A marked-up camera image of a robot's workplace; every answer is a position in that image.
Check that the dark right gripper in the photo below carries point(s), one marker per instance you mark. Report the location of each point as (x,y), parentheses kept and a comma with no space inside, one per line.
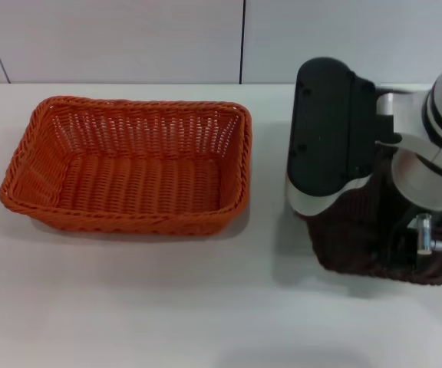
(395,237)

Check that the dark brown woven plastic basket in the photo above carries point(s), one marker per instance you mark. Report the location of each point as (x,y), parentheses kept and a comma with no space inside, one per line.
(344,237)

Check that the orange woven plastic basket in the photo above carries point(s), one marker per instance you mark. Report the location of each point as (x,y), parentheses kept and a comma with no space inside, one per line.
(136,180)

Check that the silver and black right robot arm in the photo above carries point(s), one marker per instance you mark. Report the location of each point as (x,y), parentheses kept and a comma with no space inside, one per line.
(324,126)

